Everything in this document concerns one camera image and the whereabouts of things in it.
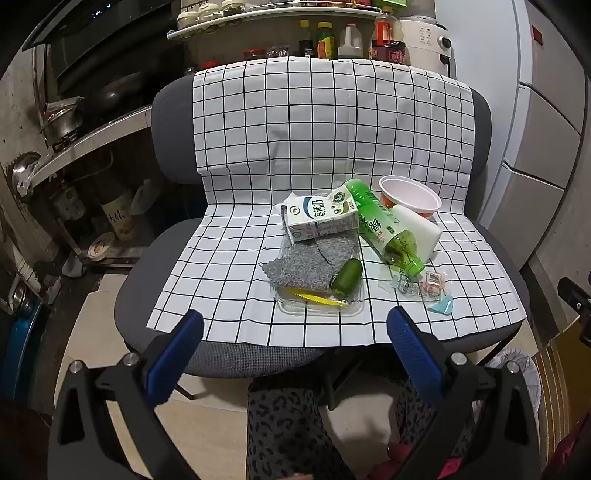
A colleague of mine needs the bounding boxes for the black range hood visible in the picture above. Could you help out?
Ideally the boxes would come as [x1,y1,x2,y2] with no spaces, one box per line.
[23,0,181,51]

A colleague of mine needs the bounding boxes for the clear plastic package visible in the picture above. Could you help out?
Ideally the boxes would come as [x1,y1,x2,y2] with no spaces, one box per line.
[379,265,454,317]

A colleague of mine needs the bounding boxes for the white milk carton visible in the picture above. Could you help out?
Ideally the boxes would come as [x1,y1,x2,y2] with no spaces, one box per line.
[281,191,360,244]

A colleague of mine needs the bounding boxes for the white plastic jug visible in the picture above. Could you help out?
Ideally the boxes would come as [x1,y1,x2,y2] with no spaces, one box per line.
[131,180,155,215]

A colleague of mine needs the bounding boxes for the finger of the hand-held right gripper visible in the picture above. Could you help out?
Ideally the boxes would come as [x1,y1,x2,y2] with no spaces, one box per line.
[557,277,591,324]

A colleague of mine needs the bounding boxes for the person's leopard print pants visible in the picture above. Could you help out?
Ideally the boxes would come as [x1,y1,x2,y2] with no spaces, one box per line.
[247,376,444,480]

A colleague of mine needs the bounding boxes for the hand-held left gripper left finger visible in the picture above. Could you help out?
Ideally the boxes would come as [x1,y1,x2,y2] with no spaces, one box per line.
[48,309,206,480]

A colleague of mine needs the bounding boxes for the orange oil bottle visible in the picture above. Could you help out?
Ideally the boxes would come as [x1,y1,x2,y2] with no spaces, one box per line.
[372,7,402,47]

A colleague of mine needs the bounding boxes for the grey knitted cloth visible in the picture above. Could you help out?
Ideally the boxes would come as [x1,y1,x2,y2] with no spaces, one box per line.
[261,229,360,292]

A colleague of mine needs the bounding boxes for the dark sauce bottle yellow cap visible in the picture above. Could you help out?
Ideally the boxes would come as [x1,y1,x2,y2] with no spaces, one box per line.
[299,19,315,58]

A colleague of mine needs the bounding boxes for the green plastic bottle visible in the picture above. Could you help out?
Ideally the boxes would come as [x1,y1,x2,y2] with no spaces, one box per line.
[344,178,428,278]

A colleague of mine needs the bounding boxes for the blue plastic basin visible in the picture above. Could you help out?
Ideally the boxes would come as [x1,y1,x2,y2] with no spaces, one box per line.
[0,295,43,402]

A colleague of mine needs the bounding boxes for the yellow plastic wrapper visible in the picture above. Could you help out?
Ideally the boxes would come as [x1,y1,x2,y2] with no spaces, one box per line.
[277,286,351,308]

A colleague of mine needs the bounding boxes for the grey office chair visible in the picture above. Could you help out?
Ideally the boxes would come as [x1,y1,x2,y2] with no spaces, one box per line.
[115,73,536,402]

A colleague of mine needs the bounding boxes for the dark bottle red label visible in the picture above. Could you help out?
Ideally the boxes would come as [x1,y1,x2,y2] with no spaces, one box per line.
[372,41,408,64]

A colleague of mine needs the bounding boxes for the clear plastic tray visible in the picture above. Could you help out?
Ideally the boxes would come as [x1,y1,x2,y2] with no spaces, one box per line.
[272,240,365,317]

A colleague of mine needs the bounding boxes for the white refrigerator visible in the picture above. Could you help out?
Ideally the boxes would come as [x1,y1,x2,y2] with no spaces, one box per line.
[455,0,586,278]

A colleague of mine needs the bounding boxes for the bin with white bag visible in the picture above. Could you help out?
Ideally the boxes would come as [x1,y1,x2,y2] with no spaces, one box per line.
[485,348,542,416]

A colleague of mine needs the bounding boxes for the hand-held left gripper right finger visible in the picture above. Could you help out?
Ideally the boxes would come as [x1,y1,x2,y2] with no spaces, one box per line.
[387,305,543,480]

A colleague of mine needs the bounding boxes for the clear jug red cap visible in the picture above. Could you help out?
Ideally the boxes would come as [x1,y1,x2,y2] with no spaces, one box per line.
[338,24,363,60]

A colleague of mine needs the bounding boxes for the white plastic bottle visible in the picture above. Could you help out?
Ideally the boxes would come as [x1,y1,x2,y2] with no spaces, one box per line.
[392,204,443,259]

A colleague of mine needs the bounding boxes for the white black checkered cloth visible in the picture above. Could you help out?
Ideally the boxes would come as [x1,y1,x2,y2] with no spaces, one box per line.
[147,58,527,347]

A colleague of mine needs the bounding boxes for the red garment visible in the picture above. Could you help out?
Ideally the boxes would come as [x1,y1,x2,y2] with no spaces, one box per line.
[367,440,462,480]

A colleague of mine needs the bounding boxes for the small round dish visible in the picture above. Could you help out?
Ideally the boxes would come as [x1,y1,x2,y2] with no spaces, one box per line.
[88,232,115,261]

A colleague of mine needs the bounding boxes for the black wok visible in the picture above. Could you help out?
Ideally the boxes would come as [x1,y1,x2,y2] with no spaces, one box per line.
[85,71,148,112]

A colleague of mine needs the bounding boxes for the orange white paper bowl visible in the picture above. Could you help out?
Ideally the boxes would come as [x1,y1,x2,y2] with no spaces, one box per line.
[379,175,443,217]

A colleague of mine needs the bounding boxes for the glass bottle pale label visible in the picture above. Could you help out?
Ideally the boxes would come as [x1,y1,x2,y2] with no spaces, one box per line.
[95,180,134,241]

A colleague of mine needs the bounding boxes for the white rice cooker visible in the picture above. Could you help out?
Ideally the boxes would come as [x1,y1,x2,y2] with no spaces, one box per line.
[399,17,455,77]

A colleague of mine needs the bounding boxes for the brown ribbed board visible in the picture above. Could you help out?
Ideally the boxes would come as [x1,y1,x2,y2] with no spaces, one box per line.
[538,344,580,462]

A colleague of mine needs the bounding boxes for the steel ladle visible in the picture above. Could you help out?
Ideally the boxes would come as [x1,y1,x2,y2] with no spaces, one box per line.
[11,152,42,190]

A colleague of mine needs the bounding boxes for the green cucumber piece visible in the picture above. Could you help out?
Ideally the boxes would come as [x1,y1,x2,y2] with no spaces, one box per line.
[331,258,363,298]

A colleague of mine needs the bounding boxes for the steel pot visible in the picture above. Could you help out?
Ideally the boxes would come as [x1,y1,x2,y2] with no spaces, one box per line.
[39,97,84,139]

